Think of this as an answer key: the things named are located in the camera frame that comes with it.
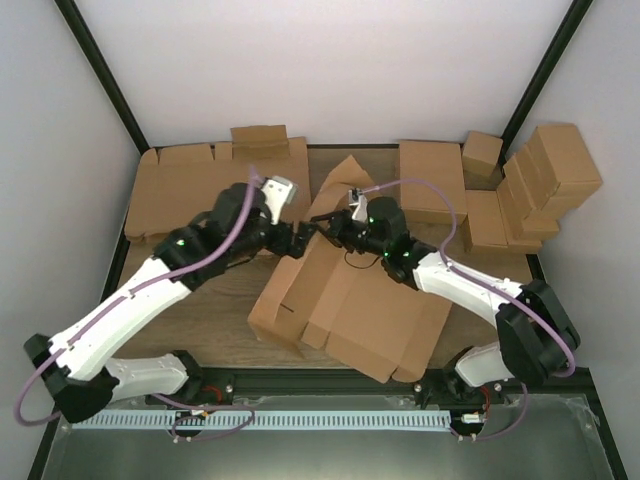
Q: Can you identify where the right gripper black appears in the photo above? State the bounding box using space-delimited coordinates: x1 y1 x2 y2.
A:
312 209 389 258

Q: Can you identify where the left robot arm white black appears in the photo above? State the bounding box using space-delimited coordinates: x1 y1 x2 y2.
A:
24 176 313 423

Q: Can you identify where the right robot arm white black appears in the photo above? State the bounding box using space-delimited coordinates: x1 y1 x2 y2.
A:
311 190 580 403

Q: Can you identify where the large folded cardboard box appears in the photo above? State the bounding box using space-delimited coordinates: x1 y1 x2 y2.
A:
397 140 467 225

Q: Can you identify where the small folded box at back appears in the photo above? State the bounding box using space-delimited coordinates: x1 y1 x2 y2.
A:
462 131 503 178

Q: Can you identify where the lower folded box right stack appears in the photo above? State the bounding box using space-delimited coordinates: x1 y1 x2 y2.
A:
496 178 560 254

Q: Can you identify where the folded box stack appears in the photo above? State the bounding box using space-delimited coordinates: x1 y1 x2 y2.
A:
527 123 603 211
504 145 564 220
496 178 560 254

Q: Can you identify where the middle folded box right stack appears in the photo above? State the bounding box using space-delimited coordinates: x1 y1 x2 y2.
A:
504 145 564 220

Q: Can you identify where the top folded box right stack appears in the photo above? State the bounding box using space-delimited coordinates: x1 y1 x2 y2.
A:
527 123 603 211

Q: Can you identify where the stack of flat cardboard blanks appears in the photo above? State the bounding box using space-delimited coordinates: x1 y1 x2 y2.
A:
124 125 311 245

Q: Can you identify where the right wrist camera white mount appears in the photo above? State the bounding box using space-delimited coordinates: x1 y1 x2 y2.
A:
347 188 368 223

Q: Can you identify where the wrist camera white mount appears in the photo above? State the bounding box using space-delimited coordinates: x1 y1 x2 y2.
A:
261 176 298 225
347 188 368 223

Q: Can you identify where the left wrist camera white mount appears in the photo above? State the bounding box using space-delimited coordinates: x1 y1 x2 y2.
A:
261 176 298 225

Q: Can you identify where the light blue slotted cable duct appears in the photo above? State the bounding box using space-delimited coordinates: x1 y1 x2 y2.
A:
73 410 451 433

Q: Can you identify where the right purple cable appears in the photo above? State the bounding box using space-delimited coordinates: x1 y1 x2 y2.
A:
359 178 576 379

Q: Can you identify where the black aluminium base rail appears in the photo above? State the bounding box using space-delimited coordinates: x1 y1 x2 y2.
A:
144 367 591 401

